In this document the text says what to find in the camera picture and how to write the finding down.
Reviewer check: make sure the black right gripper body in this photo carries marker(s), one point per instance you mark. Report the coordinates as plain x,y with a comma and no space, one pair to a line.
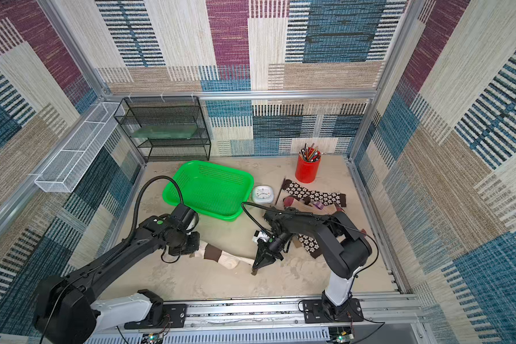
266,247

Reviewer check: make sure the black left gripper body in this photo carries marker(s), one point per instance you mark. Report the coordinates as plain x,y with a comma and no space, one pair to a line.
186,244

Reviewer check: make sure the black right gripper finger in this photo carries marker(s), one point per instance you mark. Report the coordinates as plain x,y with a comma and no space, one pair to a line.
258,263
267,260

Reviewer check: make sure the cream brown striped sock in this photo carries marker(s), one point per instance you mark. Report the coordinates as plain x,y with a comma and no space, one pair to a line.
225,259

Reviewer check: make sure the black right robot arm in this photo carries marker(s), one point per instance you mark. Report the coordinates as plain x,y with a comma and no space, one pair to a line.
344,248

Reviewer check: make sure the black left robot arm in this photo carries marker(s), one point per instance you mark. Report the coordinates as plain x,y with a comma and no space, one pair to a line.
67,309

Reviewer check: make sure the brown floral sock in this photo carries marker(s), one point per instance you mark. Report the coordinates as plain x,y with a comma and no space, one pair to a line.
311,246
301,193

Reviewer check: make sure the small white alarm clock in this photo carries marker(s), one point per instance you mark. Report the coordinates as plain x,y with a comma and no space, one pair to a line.
263,194

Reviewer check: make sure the green plastic basket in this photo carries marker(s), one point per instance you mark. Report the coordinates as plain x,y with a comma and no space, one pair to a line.
210,189

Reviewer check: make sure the black pencil on table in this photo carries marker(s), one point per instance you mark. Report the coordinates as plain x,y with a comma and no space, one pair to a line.
279,192

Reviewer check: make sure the red pencil cup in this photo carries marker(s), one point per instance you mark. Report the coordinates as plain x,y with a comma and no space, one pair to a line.
308,163

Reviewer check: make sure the green mat on shelf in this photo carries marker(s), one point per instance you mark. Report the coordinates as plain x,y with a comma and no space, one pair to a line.
165,132

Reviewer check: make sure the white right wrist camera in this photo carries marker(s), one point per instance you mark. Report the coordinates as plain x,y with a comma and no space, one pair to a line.
260,235

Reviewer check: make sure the black wire mesh shelf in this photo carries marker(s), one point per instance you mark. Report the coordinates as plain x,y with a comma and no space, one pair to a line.
137,112

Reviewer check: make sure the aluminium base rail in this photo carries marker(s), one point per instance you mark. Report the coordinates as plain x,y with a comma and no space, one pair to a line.
378,317

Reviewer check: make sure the white wire mesh tray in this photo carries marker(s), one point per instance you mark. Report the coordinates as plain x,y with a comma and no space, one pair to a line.
66,169

